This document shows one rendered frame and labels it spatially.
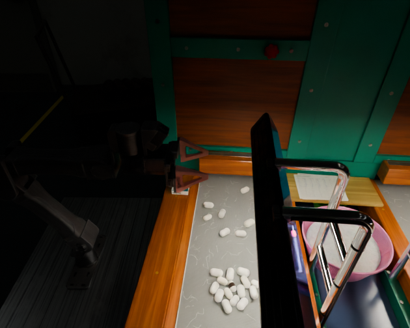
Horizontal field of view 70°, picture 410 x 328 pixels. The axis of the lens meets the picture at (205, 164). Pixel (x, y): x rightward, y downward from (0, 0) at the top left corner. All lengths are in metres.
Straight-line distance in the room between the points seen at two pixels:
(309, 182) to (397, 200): 0.33
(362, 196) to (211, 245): 0.57
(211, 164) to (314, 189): 0.39
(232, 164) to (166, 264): 0.44
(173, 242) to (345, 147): 0.71
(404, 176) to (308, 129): 0.38
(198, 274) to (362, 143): 0.74
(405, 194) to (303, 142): 0.45
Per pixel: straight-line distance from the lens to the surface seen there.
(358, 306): 1.03
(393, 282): 1.07
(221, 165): 1.11
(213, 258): 0.94
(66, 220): 0.92
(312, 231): 1.08
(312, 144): 1.17
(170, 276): 0.88
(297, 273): 0.50
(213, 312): 0.85
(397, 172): 1.26
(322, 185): 1.19
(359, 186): 1.24
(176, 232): 0.97
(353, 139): 1.20
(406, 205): 1.30
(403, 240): 1.13
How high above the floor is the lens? 1.51
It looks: 37 degrees down
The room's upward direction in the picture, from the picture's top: straight up
